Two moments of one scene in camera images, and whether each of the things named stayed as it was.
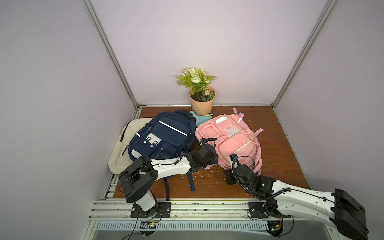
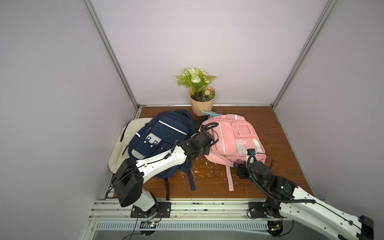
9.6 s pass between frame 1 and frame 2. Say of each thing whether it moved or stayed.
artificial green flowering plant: stayed
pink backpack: stayed
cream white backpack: stayed
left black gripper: moved
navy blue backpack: stayed
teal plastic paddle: moved
